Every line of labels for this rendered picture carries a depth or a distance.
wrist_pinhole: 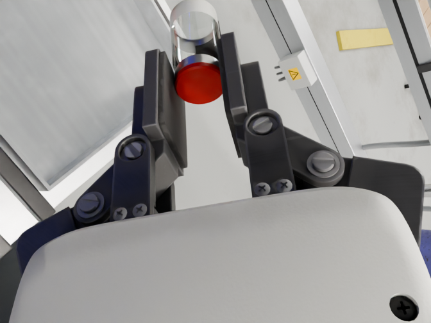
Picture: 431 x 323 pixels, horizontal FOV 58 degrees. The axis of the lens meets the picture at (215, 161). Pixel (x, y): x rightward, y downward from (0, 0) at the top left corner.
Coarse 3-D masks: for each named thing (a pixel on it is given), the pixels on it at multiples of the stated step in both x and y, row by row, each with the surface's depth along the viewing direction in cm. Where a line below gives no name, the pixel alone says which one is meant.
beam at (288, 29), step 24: (264, 0) 132; (288, 0) 130; (264, 24) 138; (288, 24) 133; (288, 48) 139; (312, 48) 138; (312, 96) 146; (336, 96) 146; (312, 120) 153; (336, 120) 146; (336, 144) 153; (360, 144) 155
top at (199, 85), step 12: (180, 72) 15; (192, 72) 15; (204, 72) 15; (216, 72) 15; (180, 84) 15; (192, 84) 15; (204, 84) 15; (216, 84) 15; (180, 96) 16; (192, 96) 16; (204, 96) 16; (216, 96) 16
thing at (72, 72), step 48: (0, 0) 43; (48, 0) 46; (96, 0) 50; (144, 0) 52; (0, 48) 42; (48, 48) 46; (96, 48) 50; (144, 48) 54; (0, 96) 42; (48, 96) 45; (96, 96) 49; (0, 144) 41; (48, 144) 45; (96, 144) 48
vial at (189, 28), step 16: (192, 0) 17; (176, 16) 17; (192, 16) 16; (208, 16) 17; (176, 32) 16; (192, 32) 16; (208, 32) 16; (176, 48) 16; (192, 48) 15; (208, 48) 15; (176, 64) 16
